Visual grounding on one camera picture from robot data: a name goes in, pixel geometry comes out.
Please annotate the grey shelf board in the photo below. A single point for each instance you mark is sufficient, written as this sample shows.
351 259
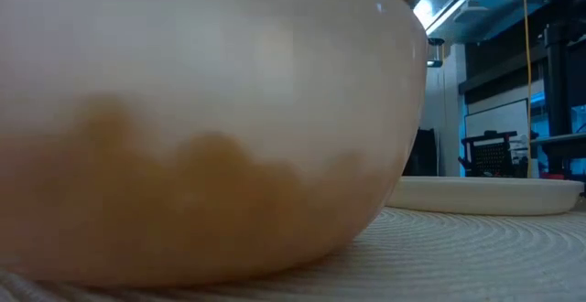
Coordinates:
561 139

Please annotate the white round woven placemat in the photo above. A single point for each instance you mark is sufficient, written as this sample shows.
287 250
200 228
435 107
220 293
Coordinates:
458 256

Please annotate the white round plate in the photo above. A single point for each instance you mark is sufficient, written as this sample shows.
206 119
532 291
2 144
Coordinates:
480 197

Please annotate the hanging cylindrical lamp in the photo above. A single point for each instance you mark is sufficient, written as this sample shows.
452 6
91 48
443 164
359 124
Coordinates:
436 52

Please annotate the small red item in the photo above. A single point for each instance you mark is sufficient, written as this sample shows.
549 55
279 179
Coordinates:
551 175

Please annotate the golden cereal puffs heap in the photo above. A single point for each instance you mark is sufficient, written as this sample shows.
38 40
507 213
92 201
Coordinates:
183 210

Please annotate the black upright case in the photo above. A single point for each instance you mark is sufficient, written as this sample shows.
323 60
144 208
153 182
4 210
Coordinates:
423 153

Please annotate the whiteboard with black frame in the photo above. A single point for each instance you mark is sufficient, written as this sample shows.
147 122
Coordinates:
496 119

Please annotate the black perforated rack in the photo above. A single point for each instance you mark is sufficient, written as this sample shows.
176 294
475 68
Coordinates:
492 158

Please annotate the translucent pink plastic bowl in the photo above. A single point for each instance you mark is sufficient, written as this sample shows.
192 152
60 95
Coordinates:
183 41

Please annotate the bright ceiling light panel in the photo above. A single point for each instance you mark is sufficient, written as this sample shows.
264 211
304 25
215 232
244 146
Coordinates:
435 14

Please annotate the black vertical pillar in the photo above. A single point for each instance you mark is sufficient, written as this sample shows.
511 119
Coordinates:
557 100

